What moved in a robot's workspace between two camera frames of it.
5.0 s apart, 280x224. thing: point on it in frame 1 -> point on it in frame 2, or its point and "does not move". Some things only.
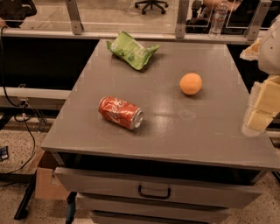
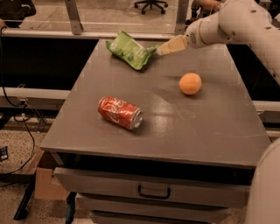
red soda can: [122, 112] does not move
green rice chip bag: [129, 49] does not move
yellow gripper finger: [263, 105] -> [199, 33]
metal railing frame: [75, 29] does not move
